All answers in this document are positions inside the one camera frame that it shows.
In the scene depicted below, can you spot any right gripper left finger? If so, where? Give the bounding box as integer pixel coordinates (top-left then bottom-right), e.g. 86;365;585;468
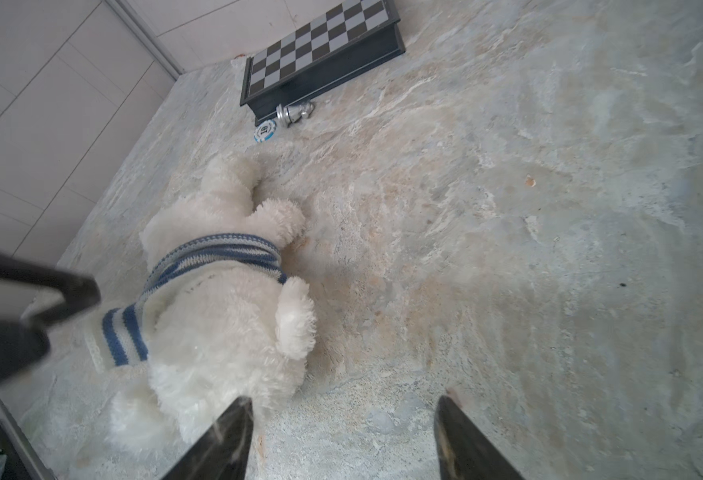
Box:
162;396;254;480

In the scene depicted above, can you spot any black white chessboard box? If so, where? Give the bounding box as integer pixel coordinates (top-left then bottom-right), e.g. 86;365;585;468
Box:
240;0;405;124

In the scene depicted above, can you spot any blue white striped sweater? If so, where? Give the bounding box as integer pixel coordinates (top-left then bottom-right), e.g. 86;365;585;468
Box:
84;233;286;372

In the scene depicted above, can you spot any white blue poker chip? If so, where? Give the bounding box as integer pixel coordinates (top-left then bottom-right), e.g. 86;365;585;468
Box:
253;120;277;143

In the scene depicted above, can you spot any white teddy bear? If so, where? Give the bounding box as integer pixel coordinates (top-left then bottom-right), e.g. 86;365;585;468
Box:
109;155;316;454

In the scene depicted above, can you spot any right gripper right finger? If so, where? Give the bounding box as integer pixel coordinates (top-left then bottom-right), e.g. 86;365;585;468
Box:
433;395;523;480

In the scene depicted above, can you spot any silver metal chess piece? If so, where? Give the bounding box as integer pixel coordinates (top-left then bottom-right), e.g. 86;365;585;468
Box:
275;101;314;128

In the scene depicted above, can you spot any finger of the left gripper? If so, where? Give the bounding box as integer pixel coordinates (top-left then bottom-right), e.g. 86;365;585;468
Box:
0;253;101;327

